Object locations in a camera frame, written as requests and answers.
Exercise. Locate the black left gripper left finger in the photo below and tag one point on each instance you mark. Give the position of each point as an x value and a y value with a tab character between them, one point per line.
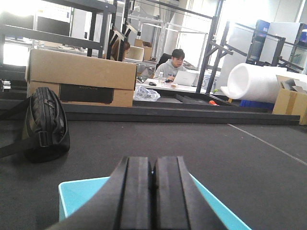
122	203

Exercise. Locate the white foam roll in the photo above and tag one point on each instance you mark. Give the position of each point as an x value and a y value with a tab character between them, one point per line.
256	83

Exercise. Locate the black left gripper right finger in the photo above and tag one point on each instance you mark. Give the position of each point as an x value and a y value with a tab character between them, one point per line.
179	205

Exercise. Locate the light blue plastic bin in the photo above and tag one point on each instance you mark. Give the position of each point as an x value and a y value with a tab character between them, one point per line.
74	194

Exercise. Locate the grey conveyor belt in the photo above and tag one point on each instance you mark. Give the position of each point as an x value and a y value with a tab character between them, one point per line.
258	171

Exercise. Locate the open cardboard box right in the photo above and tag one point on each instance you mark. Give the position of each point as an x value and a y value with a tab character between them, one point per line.
292	96

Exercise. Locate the person in grey hoodie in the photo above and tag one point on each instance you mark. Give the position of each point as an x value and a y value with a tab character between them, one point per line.
171	67

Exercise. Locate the black shoulder bag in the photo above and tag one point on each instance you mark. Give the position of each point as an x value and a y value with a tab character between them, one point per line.
45	134

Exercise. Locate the clear plastic bag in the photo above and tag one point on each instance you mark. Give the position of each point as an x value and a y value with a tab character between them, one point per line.
143	94

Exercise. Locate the cardboard box with black panel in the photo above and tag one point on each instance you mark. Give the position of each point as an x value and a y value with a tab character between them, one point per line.
78	79

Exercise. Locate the white laptop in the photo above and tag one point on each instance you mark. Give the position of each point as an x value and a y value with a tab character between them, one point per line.
185	78

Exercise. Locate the black metal rack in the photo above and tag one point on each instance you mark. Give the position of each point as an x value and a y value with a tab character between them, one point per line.
25	24

